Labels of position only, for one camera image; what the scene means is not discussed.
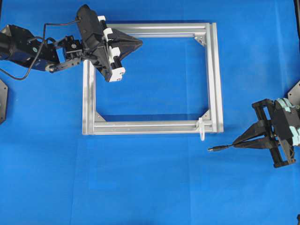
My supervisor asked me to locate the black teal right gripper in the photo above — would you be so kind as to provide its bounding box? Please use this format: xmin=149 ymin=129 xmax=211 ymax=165
xmin=232 ymin=98 xmax=300 ymax=168

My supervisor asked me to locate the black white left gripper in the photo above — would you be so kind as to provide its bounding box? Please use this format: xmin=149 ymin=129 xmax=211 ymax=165
xmin=76 ymin=4 xmax=143 ymax=82

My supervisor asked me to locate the black wire with plug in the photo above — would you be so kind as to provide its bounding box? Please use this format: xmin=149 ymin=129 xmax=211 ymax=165
xmin=208 ymin=144 xmax=236 ymax=152

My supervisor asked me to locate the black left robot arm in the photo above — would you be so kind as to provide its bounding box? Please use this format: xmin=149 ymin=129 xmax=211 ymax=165
xmin=0 ymin=4 xmax=143 ymax=82

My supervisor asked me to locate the blue table cloth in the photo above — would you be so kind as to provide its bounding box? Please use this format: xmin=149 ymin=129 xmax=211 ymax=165
xmin=0 ymin=0 xmax=300 ymax=225

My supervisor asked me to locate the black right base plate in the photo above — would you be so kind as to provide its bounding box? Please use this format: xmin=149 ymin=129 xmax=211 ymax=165
xmin=287 ymin=81 xmax=300 ymax=105

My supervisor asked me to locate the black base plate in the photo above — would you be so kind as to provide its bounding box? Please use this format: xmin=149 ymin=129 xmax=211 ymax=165
xmin=287 ymin=81 xmax=300 ymax=105
xmin=0 ymin=80 xmax=8 ymax=124

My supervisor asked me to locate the white string loop holder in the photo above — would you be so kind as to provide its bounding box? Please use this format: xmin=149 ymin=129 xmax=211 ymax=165
xmin=197 ymin=117 xmax=205 ymax=141

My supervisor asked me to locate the silver aluminium extrusion frame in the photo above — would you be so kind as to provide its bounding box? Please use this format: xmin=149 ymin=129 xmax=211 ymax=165
xmin=82 ymin=22 xmax=224 ymax=135

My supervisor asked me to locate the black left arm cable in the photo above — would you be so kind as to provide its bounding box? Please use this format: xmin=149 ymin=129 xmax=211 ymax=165
xmin=0 ymin=19 xmax=82 ymax=81

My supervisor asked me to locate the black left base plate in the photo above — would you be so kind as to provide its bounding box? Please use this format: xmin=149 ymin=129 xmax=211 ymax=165
xmin=0 ymin=80 xmax=8 ymax=124

